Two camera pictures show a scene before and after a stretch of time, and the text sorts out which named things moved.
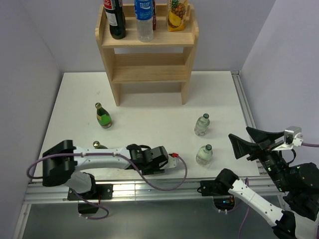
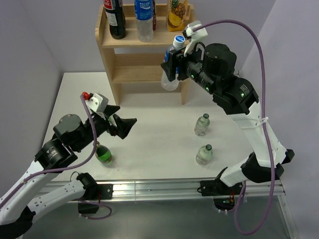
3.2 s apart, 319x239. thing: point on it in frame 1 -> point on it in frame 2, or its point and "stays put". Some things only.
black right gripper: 240,146 -> 176,60
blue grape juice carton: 154,18 stays put
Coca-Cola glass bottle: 115,18 stays put
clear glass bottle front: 204,155 stays put
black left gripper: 154,170 -> 123,127
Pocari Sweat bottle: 143,10 stays put
